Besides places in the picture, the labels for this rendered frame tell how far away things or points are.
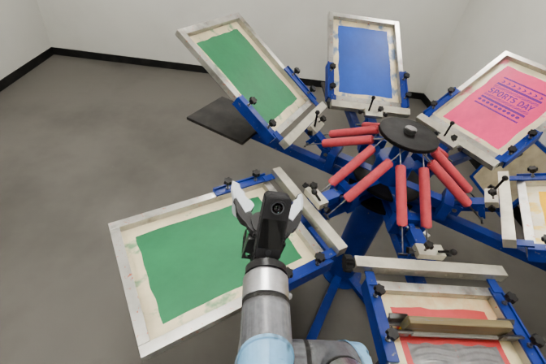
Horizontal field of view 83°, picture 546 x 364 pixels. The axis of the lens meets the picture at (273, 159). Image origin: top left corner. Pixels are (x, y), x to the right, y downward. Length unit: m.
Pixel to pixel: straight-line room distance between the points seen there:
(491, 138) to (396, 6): 3.03
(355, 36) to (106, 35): 3.75
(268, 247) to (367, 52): 2.26
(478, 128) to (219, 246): 1.84
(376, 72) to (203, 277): 1.92
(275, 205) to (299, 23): 4.40
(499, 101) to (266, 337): 2.39
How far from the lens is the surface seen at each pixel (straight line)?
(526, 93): 2.72
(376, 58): 2.66
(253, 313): 0.49
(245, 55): 2.09
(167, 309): 1.31
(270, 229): 0.53
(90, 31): 5.45
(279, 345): 0.48
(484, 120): 2.53
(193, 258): 1.41
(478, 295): 1.68
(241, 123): 2.19
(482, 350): 1.58
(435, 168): 1.77
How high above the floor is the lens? 2.14
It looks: 39 degrees down
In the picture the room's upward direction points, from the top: 10 degrees clockwise
